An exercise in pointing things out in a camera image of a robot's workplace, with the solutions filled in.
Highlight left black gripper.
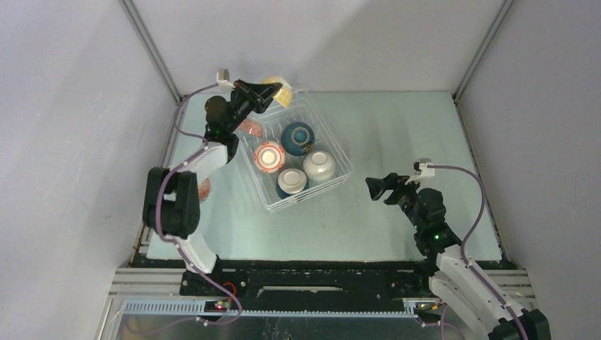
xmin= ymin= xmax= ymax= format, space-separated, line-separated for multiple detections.
xmin=226 ymin=79 xmax=283 ymax=134

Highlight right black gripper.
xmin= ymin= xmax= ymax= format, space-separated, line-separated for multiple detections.
xmin=364 ymin=173 xmax=423 ymax=232

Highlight yellow patterned bowl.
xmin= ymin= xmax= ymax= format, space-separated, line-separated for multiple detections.
xmin=261 ymin=76 xmax=293 ymax=108

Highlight blue zigzag orange-inside bowl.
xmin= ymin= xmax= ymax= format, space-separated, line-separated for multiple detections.
xmin=197 ymin=178 xmax=211 ymax=203

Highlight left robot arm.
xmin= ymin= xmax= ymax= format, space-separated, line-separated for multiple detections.
xmin=142 ymin=79 xmax=286 ymax=295

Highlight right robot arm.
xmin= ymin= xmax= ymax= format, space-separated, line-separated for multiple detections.
xmin=365 ymin=173 xmax=551 ymax=339

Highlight dark teal bowl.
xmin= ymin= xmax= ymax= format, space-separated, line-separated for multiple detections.
xmin=280 ymin=122 xmax=315 ymax=157

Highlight white bowl red rings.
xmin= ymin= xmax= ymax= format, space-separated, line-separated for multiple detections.
xmin=252 ymin=140 xmax=287 ymax=174

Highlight plain white bowl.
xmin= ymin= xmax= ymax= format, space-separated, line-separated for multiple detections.
xmin=303 ymin=150 xmax=337 ymax=183

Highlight white and navy bowl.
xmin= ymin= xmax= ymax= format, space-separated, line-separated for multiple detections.
xmin=276 ymin=168 xmax=309 ymax=199

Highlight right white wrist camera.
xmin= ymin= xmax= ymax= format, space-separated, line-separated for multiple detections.
xmin=405 ymin=158 xmax=435 ymax=185

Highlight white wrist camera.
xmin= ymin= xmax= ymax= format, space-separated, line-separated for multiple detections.
xmin=216 ymin=68 xmax=235 ymax=91
xmin=405 ymin=158 xmax=435 ymax=185

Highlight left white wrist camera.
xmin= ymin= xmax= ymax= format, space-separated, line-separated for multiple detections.
xmin=216 ymin=68 xmax=235 ymax=91

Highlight white wire dish rack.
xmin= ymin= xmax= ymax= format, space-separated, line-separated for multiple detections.
xmin=237 ymin=91 xmax=352 ymax=213

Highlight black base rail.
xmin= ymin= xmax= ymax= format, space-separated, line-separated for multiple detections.
xmin=131 ymin=255 xmax=515 ymax=313

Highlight aluminium frame rail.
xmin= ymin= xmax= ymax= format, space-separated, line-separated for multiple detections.
xmin=118 ymin=0 xmax=182 ymax=103

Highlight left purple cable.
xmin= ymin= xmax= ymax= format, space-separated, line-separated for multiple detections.
xmin=123 ymin=83 xmax=244 ymax=329

